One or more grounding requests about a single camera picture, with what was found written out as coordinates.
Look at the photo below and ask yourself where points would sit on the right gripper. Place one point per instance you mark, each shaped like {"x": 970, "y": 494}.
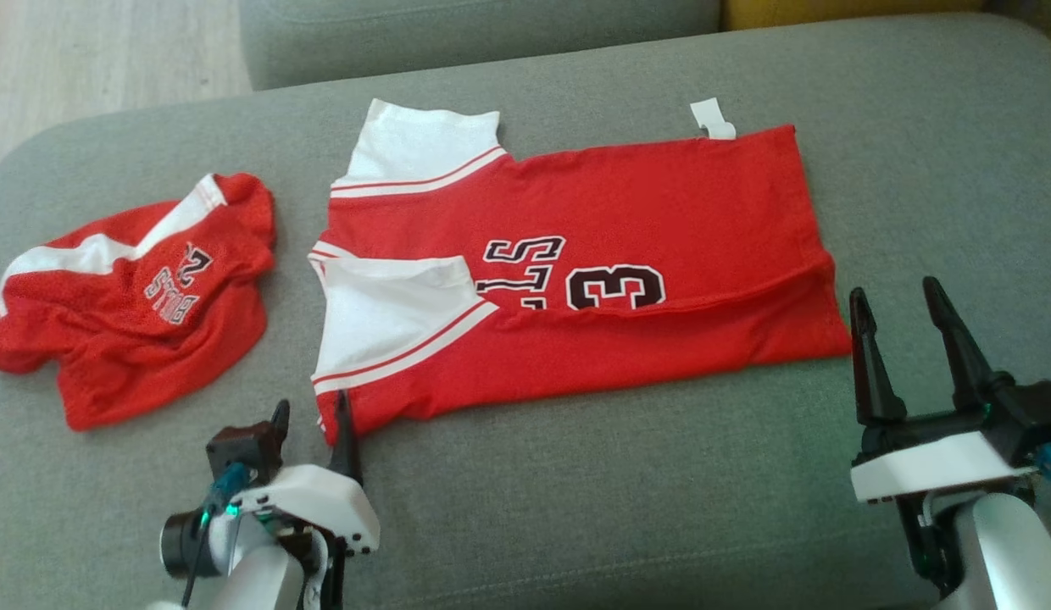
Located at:
{"x": 932, "y": 470}

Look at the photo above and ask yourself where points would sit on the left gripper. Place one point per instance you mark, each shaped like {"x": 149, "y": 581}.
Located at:
{"x": 322, "y": 504}

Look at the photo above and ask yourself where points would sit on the red mesh basketball shorts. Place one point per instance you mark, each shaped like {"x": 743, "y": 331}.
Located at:
{"x": 152, "y": 356}

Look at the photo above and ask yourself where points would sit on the red white basketball jersey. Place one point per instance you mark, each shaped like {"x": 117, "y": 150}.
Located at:
{"x": 619, "y": 203}

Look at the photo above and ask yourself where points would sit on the yellow sofa backrest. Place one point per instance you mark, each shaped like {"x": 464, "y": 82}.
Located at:
{"x": 831, "y": 10}

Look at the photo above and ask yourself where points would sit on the grey sofa seat cushion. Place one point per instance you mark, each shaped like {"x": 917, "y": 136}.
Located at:
{"x": 458, "y": 34}

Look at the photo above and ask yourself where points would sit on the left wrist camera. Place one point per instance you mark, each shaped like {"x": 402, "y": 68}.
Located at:
{"x": 180, "y": 542}

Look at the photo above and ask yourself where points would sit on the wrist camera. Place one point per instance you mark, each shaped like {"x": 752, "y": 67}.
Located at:
{"x": 180, "y": 542}
{"x": 928, "y": 542}

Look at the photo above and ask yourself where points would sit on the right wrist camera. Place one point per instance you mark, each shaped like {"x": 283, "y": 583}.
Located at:
{"x": 928, "y": 542}

